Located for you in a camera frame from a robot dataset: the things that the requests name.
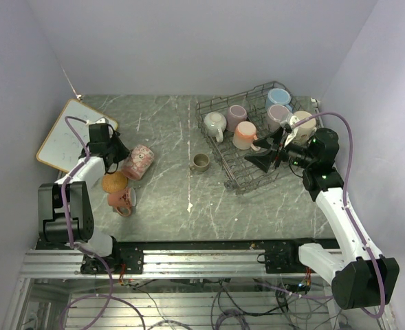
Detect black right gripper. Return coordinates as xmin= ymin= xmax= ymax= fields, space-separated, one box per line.
xmin=245 ymin=126 xmax=316 ymax=172

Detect peach pink mug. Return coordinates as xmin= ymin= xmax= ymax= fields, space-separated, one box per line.
xmin=232 ymin=121 xmax=258 ymax=150

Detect pink patterned mug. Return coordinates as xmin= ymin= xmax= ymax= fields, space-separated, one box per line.
xmin=121 ymin=144 xmax=155 ymax=181

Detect lavender mug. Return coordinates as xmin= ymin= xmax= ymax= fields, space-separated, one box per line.
xmin=266 ymin=104 xmax=292 ymax=132

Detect green inside floral mug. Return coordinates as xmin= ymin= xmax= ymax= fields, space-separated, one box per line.
xmin=293 ymin=111 xmax=317 ymax=145

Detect purple mug dark handle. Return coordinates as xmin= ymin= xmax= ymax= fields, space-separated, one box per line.
xmin=226 ymin=105 xmax=248 ymax=132

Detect light blue mug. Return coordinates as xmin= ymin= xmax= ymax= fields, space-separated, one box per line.
xmin=265 ymin=88 xmax=292 ymax=109

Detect cream white speckled mug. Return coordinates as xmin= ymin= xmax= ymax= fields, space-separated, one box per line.
xmin=204 ymin=111 xmax=227 ymax=143

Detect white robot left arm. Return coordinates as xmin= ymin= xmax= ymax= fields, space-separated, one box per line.
xmin=38 ymin=122 xmax=129 ymax=273

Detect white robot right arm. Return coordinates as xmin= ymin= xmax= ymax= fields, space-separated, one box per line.
xmin=245 ymin=128 xmax=399 ymax=309

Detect cork coaster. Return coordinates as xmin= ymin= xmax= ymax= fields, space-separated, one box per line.
xmin=101 ymin=171 xmax=128 ymax=193

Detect orange mug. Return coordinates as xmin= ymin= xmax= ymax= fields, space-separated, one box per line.
xmin=107 ymin=187 xmax=137 ymax=217

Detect small olive grey cup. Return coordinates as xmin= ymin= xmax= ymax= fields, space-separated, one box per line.
xmin=189 ymin=153 xmax=210 ymax=173

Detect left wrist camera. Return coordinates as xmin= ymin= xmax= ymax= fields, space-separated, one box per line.
xmin=94 ymin=118 xmax=109 ymax=124

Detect grey wire dish rack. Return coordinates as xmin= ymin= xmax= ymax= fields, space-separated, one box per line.
xmin=195 ymin=80 xmax=323 ymax=196

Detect small whiteboard wooden frame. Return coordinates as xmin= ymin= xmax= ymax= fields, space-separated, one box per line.
xmin=36 ymin=99 xmax=118 ymax=173

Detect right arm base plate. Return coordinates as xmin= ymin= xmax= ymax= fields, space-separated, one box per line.
xmin=256 ymin=239 xmax=310 ymax=274

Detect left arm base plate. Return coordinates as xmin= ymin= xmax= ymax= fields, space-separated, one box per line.
xmin=80 ymin=247 xmax=144 ymax=275

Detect aluminium mounting rail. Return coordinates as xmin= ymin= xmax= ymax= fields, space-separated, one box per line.
xmin=19 ymin=240 xmax=306 ymax=280

